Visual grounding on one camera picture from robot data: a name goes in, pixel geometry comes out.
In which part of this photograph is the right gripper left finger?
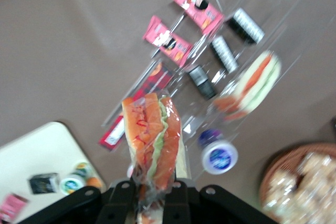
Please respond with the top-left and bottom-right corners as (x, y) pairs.
(15, 178), (140, 224)

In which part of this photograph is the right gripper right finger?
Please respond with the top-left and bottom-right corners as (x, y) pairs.
(162, 180), (282, 224)

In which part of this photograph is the triangle sandwich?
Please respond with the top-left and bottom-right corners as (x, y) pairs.
(121, 91), (190, 224)
(212, 50), (284, 122)

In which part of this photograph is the cream plastic tray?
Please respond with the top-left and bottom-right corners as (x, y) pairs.
(0, 121), (106, 224)

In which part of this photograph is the orange lid yogurt cup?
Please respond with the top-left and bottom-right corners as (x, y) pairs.
(73, 161), (104, 190)

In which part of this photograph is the green lid yogurt cup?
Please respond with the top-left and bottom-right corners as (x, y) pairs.
(59, 173), (89, 197)

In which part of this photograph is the blue lid yogurt cup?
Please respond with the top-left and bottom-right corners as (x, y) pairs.
(197, 128), (240, 175)

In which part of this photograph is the black small snack packet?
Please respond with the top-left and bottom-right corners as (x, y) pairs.
(28, 172), (61, 196)

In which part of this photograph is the round wicker basket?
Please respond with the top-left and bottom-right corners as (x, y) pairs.
(258, 142), (336, 224)

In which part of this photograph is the clear bag of biscuits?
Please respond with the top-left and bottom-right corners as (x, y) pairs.
(296, 152), (336, 200)
(264, 176), (307, 224)

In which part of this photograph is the pink snack packet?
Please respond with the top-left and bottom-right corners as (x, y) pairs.
(142, 15), (194, 68)
(0, 193), (29, 222)
(169, 0), (226, 35)

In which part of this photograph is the black striped roll lower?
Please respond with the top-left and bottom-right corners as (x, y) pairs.
(188, 65), (218, 101)

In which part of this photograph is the red cookie box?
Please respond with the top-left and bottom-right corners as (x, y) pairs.
(98, 62), (174, 153)

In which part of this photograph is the brown table cover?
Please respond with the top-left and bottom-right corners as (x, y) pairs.
(0, 0), (336, 224)

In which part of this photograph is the clear acrylic stepped stand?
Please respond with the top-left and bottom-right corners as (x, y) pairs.
(100, 0), (308, 183)

